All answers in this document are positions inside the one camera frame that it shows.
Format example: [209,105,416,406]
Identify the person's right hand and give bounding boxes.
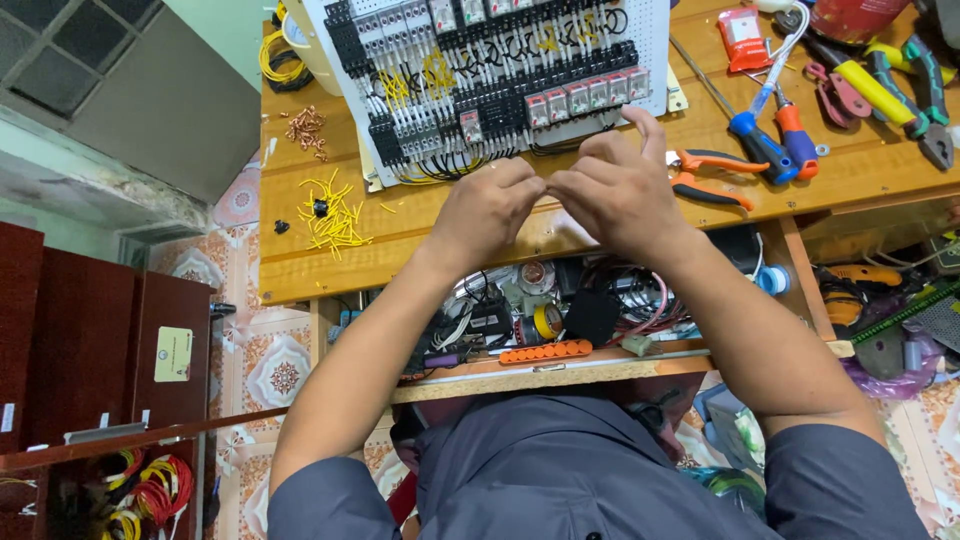
[546,105,700,265]

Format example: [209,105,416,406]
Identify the person's left hand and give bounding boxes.
[429,157,549,276]

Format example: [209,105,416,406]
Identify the wooden workbench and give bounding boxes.
[258,0,960,406]

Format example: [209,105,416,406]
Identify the yellow tape roll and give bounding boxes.
[520,301,565,347]

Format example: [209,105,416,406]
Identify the cluttered under-table shelf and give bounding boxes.
[324,223,755,376]

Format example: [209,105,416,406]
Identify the orange bit holder strip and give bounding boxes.
[498,339,594,367]

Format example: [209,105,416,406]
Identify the red plastic packet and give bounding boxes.
[716,5,774,75]

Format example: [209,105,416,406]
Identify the blue tape roll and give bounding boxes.
[753,263,793,298]

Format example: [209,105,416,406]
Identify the pile of copper ferrules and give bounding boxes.
[282,105,330,163]

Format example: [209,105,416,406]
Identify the orange power drill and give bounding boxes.
[816,261,906,329]

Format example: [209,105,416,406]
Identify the red metal can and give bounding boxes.
[806,0,913,47]

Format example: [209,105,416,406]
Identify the person's grey shirt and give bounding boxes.
[266,390,933,540]

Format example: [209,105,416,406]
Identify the green perforated strip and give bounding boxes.
[849,280,960,348]

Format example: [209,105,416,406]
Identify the purple plastic bag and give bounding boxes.
[840,328,948,402]

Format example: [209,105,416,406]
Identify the pale yellow label card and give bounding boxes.
[153,325,195,384]

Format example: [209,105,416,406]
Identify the dark red cabinet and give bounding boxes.
[0,220,216,540]

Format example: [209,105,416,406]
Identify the barred window grille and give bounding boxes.
[0,0,168,123]

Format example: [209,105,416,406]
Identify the orange handled wire cutter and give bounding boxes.
[666,148,771,213]

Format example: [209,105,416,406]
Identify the white wired relay control panel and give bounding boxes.
[302,0,674,190]

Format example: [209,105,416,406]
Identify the blue handled screwdriver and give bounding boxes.
[667,33,801,186]

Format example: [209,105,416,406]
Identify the orange handled screwdriver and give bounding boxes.
[748,71,820,182]

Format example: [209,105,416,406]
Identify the pile of yellow wire offcuts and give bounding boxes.
[296,168,399,262]

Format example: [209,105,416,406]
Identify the pink handled wire stripper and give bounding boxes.
[803,61,873,131]

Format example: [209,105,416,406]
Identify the coil of yellow wire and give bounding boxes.
[258,0,316,95]

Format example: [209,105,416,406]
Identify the yellow handled screwdriver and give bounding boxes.
[774,10,933,141]

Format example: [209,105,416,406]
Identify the green black handled pliers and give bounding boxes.
[862,33,959,172]

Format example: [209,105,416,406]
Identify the green wire coil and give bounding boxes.
[678,465,768,520]

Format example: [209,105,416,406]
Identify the red and yellow wire coils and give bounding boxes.
[81,447,198,540]

